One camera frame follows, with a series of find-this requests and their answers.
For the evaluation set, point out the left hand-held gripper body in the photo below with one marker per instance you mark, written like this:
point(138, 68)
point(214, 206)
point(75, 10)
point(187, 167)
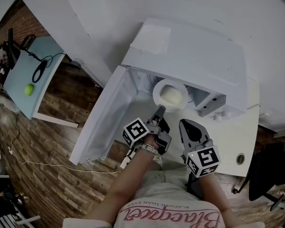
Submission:
point(135, 132)

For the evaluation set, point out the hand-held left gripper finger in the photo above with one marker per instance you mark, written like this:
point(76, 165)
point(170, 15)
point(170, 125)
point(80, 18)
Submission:
point(164, 126)
point(160, 113)

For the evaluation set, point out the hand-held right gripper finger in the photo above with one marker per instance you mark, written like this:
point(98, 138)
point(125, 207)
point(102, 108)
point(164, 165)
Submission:
point(184, 140)
point(202, 134)

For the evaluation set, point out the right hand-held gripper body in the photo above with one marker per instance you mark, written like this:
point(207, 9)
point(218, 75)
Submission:
point(204, 161)

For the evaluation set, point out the white round plate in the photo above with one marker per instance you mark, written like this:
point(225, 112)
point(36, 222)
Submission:
point(156, 91)

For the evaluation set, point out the white microwave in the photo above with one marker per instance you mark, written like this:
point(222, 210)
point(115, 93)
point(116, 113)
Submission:
point(192, 56)

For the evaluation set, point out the person's left forearm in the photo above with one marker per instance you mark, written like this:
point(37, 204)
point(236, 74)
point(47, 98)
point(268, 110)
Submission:
point(128, 182)

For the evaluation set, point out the person's right forearm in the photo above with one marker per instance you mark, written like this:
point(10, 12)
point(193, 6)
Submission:
point(213, 193)

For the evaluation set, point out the person's left hand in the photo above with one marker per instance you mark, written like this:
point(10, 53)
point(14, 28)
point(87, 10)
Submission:
point(151, 140)

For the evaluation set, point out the silver wristwatch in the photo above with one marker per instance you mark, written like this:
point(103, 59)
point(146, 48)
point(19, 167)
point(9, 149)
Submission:
point(149, 148)

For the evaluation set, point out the white table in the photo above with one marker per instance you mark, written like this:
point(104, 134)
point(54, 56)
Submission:
point(228, 136)

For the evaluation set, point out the person's light grey trousers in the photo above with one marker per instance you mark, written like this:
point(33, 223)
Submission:
point(166, 182)

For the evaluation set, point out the black mesh office chair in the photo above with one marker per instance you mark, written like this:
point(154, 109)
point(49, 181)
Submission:
point(268, 174)

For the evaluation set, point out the person's pink print shirt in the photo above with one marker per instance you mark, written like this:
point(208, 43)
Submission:
point(168, 218)

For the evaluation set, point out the green ball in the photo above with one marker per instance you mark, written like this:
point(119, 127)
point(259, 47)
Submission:
point(29, 89)

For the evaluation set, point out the light blue table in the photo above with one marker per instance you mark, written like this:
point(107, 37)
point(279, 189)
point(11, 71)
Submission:
point(21, 72)

